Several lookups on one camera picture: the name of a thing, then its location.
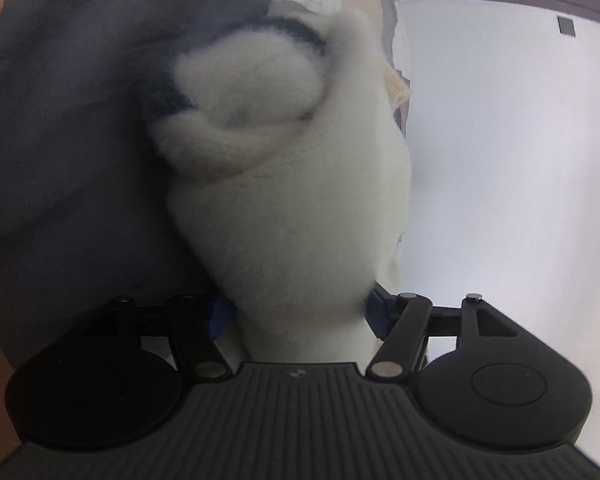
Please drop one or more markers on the grey wall switch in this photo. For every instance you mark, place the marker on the grey wall switch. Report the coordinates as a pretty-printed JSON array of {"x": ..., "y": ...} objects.
[{"x": 566, "y": 26}]

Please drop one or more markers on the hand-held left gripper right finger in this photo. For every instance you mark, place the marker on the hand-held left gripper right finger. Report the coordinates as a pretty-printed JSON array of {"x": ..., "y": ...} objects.
[{"x": 377, "y": 317}]

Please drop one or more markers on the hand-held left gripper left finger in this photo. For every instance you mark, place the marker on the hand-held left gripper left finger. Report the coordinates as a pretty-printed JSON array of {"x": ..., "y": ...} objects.
[{"x": 215, "y": 319}]

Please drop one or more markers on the checked patchwork quilt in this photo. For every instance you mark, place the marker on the checked patchwork quilt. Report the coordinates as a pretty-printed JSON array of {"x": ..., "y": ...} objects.
[{"x": 70, "y": 135}]

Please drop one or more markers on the cream striped sweater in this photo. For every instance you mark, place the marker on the cream striped sweater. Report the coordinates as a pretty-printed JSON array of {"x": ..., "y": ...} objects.
[{"x": 290, "y": 210}]

